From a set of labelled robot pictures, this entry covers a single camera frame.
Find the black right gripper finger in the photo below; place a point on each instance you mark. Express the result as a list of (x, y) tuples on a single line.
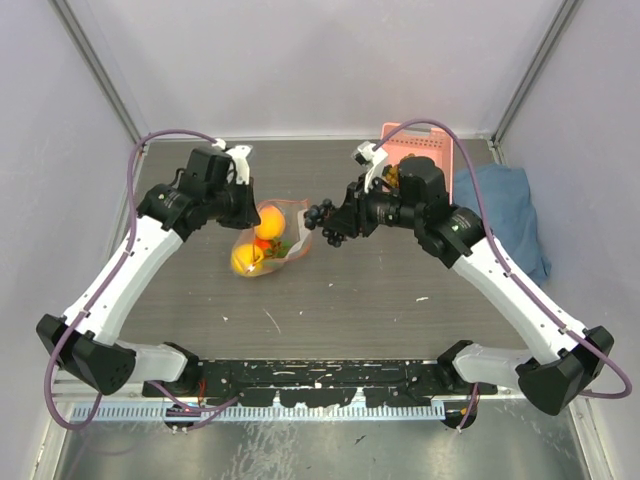
[(340, 225), (356, 196)]

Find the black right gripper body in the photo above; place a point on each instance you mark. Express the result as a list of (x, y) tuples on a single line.
[(384, 208)]

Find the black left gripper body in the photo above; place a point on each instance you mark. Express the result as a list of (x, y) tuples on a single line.
[(232, 204)]

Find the brown longan bunch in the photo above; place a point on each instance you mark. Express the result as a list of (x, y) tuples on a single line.
[(390, 175)]

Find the dark grape bunch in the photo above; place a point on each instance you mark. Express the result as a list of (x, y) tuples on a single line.
[(317, 215)]

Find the clear zip bag orange zipper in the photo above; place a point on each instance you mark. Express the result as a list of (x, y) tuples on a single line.
[(295, 232)]

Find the orange fruit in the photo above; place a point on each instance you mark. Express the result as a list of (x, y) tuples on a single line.
[(272, 223)]

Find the orange tangerine with leaf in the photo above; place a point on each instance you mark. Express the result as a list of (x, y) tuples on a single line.
[(266, 246)]

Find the red cherry bunch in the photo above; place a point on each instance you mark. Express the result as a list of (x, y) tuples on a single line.
[(280, 249)]

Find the yellow lemon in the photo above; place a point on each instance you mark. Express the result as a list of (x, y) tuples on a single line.
[(247, 260)]

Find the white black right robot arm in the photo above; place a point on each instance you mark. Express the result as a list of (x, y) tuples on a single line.
[(461, 243)]

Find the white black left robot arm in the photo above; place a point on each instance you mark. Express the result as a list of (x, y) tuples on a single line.
[(164, 220)]

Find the pink plastic basket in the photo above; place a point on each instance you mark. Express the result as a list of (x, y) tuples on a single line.
[(425, 145)]

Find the blue cloth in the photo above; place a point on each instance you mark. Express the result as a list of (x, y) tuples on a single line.
[(513, 217)]

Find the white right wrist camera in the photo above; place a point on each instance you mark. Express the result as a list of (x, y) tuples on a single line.
[(373, 159)]

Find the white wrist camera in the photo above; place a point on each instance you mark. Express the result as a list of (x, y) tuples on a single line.
[(373, 159), (239, 170)]

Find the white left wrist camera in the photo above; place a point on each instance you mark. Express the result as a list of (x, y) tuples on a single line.
[(239, 170)]

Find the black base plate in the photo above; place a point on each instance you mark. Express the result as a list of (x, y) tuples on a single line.
[(262, 383)]

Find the white slotted cable duct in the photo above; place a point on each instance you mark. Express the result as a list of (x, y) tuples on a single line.
[(163, 410)]

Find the aluminium front rail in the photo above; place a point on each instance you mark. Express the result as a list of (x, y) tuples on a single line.
[(550, 386)]

